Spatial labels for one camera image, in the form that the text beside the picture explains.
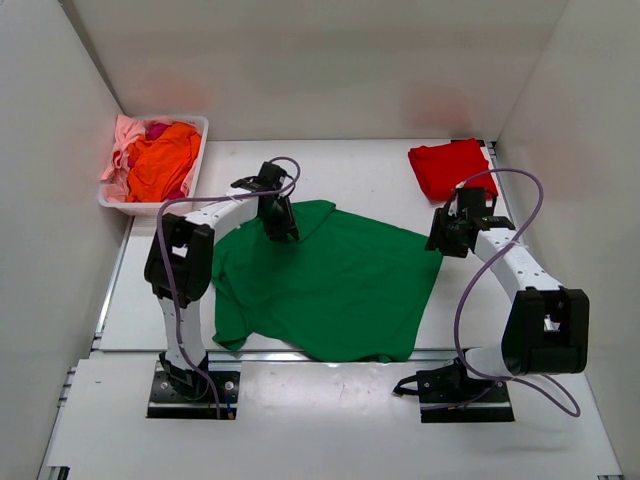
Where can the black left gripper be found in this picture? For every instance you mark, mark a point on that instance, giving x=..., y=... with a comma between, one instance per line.
x=288, y=225

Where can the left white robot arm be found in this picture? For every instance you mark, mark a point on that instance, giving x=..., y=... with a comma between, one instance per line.
x=180, y=261

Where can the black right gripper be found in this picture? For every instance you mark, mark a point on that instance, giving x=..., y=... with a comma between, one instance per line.
x=436, y=241

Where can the pink t shirt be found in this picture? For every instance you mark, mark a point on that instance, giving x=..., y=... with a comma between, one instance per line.
x=114, y=180

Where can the folded red t shirt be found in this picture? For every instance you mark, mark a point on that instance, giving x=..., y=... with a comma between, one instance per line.
x=439, y=169

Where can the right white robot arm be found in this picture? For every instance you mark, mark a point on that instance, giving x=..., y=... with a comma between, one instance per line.
x=547, y=328

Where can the orange t shirt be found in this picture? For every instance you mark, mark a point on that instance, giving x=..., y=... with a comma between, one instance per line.
x=160, y=168

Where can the green t shirt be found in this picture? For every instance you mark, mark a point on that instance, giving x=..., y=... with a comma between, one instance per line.
x=350, y=289

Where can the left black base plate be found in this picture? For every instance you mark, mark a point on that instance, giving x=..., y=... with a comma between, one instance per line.
x=168, y=399

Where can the magenta t shirt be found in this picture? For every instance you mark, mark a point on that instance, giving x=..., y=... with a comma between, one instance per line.
x=155, y=130

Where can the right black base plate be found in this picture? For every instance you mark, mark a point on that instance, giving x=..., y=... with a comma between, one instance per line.
x=447, y=395

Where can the white plastic basket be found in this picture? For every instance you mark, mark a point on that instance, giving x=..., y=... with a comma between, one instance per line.
x=198, y=122

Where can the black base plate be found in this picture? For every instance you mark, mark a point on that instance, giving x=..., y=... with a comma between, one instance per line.
x=168, y=399
x=447, y=395

